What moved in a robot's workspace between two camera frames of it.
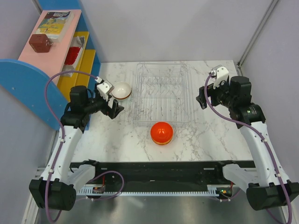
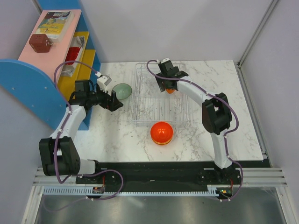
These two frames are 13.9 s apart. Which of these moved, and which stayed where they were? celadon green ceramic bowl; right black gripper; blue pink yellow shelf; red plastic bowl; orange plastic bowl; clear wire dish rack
Moved: right black gripper; orange plastic bowl
Stayed: celadon green ceramic bowl; blue pink yellow shelf; clear wire dish rack; red plastic bowl
